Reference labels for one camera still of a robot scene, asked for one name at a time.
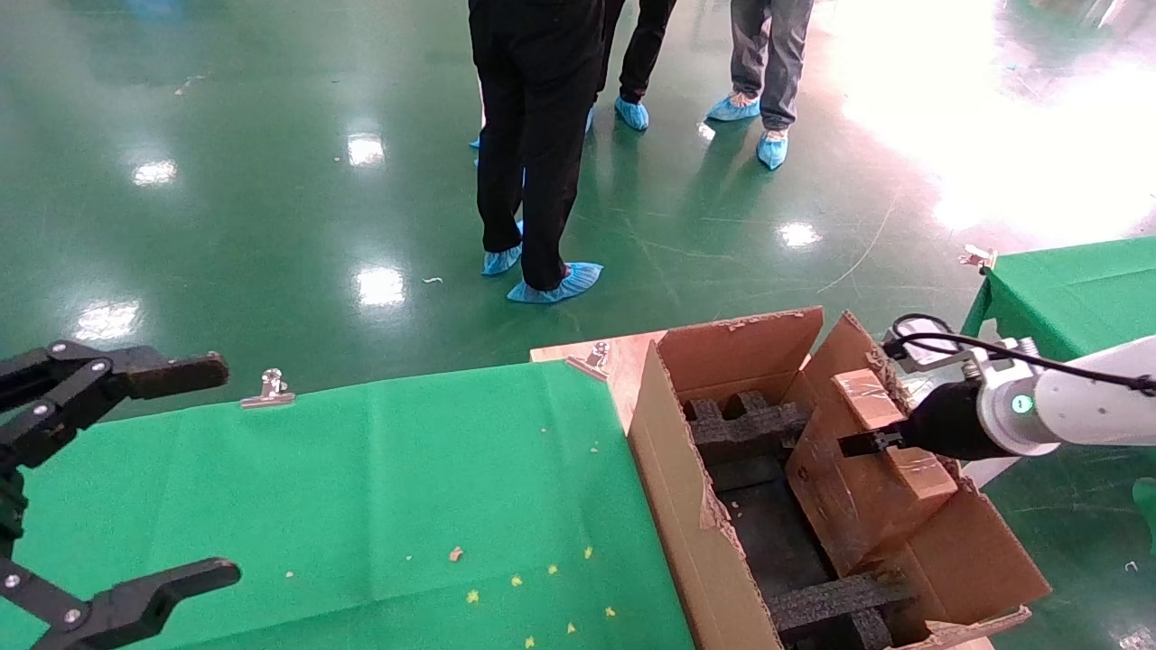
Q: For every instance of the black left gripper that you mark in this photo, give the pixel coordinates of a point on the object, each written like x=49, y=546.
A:
x=9, y=510

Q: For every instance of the large open cardboard carton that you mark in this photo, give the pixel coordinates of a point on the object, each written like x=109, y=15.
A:
x=677, y=506

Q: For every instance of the metal binder clip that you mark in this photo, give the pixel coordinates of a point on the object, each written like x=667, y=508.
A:
x=978, y=258
x=596, y=357
x=268, y=393

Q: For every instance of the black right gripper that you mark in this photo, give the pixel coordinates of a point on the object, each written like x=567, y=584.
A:
x=948, y=422

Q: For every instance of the green rounded object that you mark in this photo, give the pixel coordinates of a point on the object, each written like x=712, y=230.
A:
x=1145, y=510

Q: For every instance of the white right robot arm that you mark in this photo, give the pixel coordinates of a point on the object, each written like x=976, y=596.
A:
x=1093, y=406

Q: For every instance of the black foam base pad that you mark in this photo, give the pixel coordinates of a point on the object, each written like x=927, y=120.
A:
x=777, y=533

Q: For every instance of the small taped cardboard box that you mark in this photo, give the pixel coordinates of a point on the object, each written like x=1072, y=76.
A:
x=858, y=506

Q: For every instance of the person in black trousers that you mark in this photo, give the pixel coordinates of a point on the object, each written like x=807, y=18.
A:
x=533, y=135
x=646, y=45

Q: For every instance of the green table cloth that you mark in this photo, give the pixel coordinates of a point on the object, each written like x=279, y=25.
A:
x=361, y=496

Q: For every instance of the person in grey jeans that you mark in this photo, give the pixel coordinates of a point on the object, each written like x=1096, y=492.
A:
x=768, y=54

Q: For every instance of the blue shoe cover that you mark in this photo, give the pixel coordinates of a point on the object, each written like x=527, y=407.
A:
x=499, y=260
x=731, y=110
x=475, y=142
x=560, y=284
x=632, y=114
x=768, y=149

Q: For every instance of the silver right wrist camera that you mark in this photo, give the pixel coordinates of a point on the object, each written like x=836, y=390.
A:
x=926, y=354

